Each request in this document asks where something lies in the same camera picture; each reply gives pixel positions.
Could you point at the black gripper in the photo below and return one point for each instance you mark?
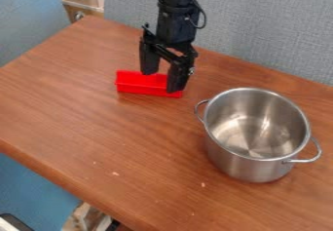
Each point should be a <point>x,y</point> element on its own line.
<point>171,43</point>

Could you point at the red rectangular block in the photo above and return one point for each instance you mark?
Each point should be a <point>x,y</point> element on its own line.
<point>134,82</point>

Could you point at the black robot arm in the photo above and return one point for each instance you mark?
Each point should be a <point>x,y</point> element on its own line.
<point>171,42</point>

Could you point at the stainless steel pot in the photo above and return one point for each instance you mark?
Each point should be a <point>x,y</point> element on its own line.
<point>256,132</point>

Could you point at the white table leg frame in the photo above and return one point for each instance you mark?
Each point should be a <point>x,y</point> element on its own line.
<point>87,219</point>

